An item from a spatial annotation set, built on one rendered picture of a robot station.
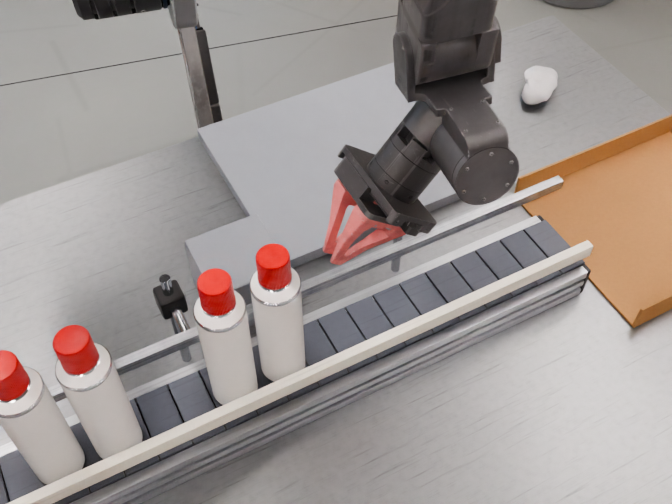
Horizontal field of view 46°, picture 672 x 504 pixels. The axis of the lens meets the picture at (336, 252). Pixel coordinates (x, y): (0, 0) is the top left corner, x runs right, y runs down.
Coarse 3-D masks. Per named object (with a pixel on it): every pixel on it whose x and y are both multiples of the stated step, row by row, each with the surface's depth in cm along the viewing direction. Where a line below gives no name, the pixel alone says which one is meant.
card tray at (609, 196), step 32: (640, 128) 119; (576, 160) 117; (608, 160) 120; (640, 160) 120; (576, 192) 116; (608, 192) 116; (640, 192) 116; (576, 224) 112; (608, 224) 112; (640, 224) 112; (608, 256) 108; (640, 256) 108; (608, 288) 105; (640, 288) 105; (640, 320) 101
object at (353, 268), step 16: (528, 192) 98; (544, 192) 99; (480, 208) 97; (496, 208) 97; (512, 208) 98; (448, 224) 95; (464, 224) 96; (416, 240) 94; (432, 240) 95; (368, 256) 92; (384, 256) 92; (336, 272) 91; (352, 272) 91; (304, 288) 89; (320, 288) 90; (176, 336) 85; (192, 336) 85; (144, 352) 84; (160, 352) 84; (128, 368) 83
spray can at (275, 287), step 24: (264, 264) 76; (288, 264) 76; (264, 288) 78; (288, 288) 79; (264, 312) 80; (288, 312) 80; (264, 336) 84; (288, 336) 83; (264, 360) 88; (288, 360) 87
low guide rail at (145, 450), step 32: (576, 256) 99; (512, 288) 96; (416, 320) 92; (448, 320) 94; (352, 352) 89; (288, 384) 87; (224, 416) 85; (128, 448) 82; (160, 448) 83; (64, 480) 80; (96, 480) 81
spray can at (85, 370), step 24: (72, 336) 71; (72, 360) 70; (96, 360) 72; (72, 384) 72; (96, 384) 73; (120, 384) 77; (96, 408) 75; (120, 408) 78; (96, 432) 79; (120, 432) 80
